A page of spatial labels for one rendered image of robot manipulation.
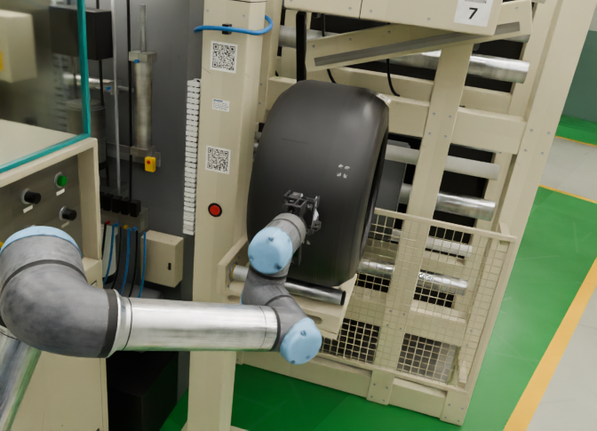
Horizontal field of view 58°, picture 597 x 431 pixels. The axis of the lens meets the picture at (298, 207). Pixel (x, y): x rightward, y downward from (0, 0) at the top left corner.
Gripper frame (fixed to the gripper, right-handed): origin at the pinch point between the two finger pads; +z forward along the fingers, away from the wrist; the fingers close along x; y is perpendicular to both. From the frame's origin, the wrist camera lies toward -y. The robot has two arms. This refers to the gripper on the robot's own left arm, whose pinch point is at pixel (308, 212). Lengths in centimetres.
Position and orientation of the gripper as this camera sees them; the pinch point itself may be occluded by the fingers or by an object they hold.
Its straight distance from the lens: 128.5
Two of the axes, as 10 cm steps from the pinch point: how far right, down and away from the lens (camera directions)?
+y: 1.3, -9.5, -3.0
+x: -9.6, -1.9, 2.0
